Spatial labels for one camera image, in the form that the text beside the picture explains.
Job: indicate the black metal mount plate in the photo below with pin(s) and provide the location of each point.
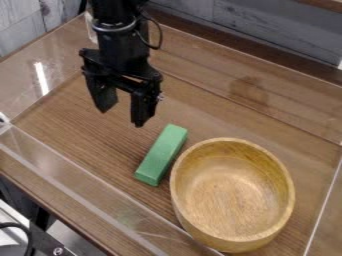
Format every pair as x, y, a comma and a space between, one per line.
45, 244

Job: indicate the brown wooden bowl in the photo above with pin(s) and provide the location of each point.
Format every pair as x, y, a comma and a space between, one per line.
232, 194

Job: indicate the clear acrylic tray wall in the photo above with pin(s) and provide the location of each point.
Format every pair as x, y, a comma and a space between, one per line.
104, 214

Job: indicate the green rectangular block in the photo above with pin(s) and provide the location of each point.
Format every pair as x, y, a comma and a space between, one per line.
160, 155

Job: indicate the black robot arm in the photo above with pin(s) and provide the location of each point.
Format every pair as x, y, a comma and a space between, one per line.
118, 11

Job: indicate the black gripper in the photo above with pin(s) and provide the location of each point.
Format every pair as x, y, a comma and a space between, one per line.
117, 65

